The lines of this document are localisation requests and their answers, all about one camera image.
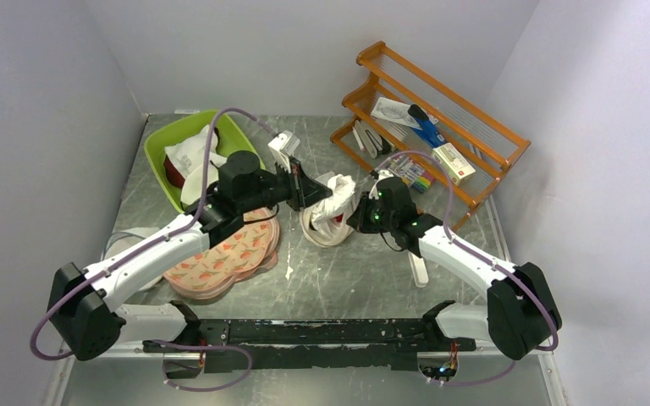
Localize blue handled tool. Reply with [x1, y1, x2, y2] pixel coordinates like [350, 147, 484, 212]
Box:
[407, 104, 447, 148]

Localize white green box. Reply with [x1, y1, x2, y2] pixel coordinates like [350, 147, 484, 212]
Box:
[432, 143, 476, 185]

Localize aluminium rail frame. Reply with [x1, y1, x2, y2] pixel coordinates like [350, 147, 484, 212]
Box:
[41, 343, 567, 405]

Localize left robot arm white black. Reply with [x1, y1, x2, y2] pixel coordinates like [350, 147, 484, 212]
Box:
[45, 151, 333, 361]

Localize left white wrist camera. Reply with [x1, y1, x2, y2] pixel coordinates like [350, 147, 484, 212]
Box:
[267, 130, 300, 173]

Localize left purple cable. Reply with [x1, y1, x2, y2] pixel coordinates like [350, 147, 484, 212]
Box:
[29, 107, 277, 393]

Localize green plastic basin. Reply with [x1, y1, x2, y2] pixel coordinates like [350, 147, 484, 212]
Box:
[143, 110, 259, 212]

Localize orange wooden rack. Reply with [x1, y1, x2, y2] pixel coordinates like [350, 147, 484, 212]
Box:
[330, 41, 531, 229]

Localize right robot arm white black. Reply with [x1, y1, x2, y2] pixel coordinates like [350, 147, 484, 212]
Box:
[347, 178, 562, 360]

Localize white packet on rack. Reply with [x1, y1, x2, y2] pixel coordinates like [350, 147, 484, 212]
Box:
[371, 96, 421, 129]

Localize colourful marker pack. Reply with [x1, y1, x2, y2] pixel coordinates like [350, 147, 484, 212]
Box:
[387, 155, 435, 194]

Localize floral peach placemat stack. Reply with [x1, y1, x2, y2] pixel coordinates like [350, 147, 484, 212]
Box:
[163, 208, 280, 300]

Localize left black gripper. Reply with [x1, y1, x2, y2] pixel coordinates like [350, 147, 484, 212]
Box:
[239, 156, 333, 214]

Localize white cloth in basin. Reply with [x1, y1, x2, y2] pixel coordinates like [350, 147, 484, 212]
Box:
[163, 124, 227, 207]

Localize white plastic bar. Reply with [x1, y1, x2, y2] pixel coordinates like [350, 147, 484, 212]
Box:
[408, 252, 429, 288]

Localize white satin bra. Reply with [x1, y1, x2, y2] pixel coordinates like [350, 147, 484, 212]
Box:
[309, 174, 356, 234]

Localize white black items under rack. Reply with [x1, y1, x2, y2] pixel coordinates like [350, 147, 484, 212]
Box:
[352, 120, 394, 159]

